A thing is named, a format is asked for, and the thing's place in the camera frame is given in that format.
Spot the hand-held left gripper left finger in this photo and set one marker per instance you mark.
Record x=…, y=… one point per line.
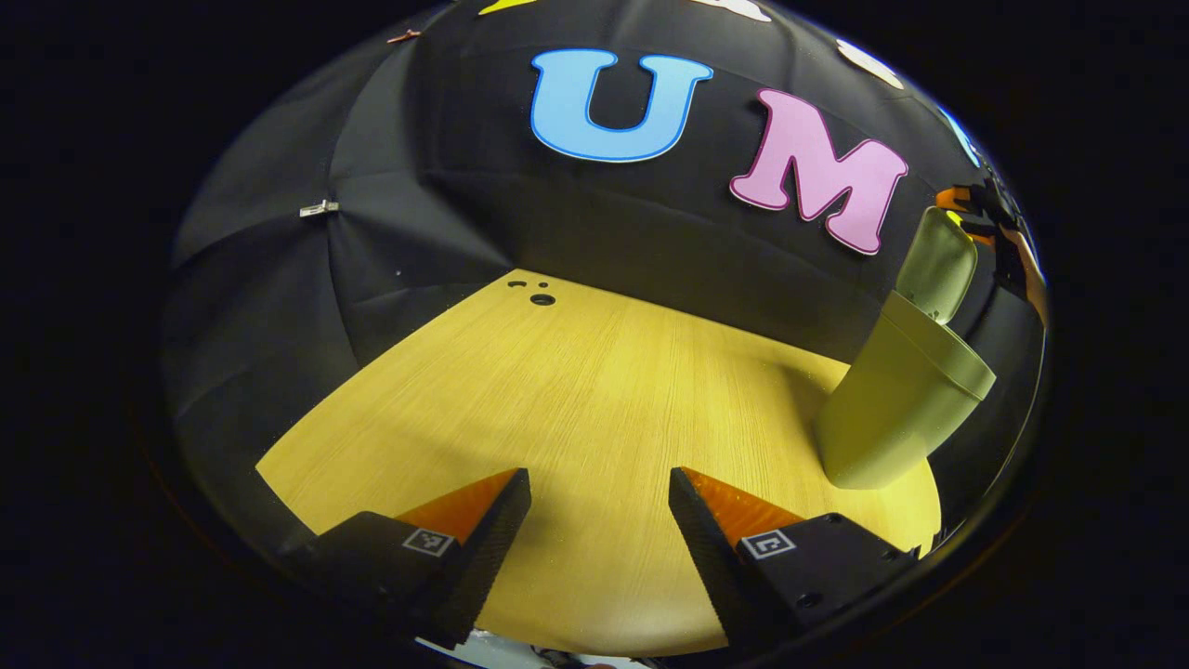
x=478, y=557

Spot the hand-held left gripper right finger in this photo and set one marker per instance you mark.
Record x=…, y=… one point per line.
x=711, y=557

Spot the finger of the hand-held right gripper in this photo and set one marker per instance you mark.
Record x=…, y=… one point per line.
x=952, y=198

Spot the green desktop garbage bin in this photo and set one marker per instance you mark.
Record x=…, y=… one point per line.
x=901, y=400

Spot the wooden desktop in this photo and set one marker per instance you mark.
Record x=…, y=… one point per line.
x=594, y=390

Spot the silver cloth clip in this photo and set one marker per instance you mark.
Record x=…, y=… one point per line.
x=319, y=208

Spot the black backdrop cloth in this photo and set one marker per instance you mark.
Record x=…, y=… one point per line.
x=418, y=139

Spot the copper cloth clip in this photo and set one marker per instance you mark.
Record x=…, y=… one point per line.
x=404, y=36

